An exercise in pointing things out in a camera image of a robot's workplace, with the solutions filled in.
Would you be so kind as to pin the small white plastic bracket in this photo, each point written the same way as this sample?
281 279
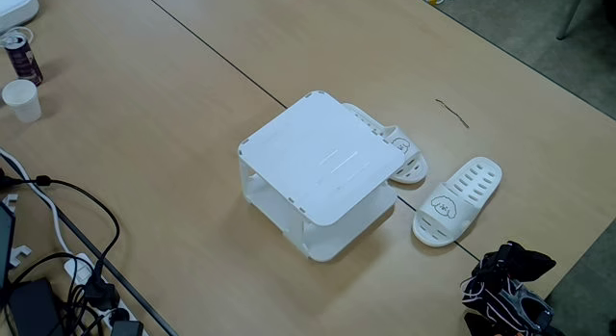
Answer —
10 199
19 253

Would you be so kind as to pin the white paper cup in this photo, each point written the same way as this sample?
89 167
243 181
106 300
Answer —
23 102

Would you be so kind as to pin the black power plug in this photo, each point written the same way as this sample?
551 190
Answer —
101 295

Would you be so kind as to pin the grey chair leg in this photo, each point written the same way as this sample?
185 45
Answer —
570 18

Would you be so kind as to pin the white plastic shoe rack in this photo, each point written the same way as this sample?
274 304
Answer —
317 158

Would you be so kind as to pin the white slipper with dog print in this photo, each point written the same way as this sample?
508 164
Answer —
452 206
409 167

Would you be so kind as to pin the black power brick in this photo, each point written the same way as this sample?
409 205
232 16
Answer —
33 309

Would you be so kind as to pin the white power strip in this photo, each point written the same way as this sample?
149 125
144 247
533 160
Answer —
77 268

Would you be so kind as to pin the dark purple drink can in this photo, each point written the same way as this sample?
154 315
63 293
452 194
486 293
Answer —
24 61

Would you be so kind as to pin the black plug adapter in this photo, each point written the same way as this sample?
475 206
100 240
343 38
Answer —
126 328

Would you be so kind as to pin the white rounded device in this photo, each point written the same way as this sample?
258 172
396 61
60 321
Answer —
14 6

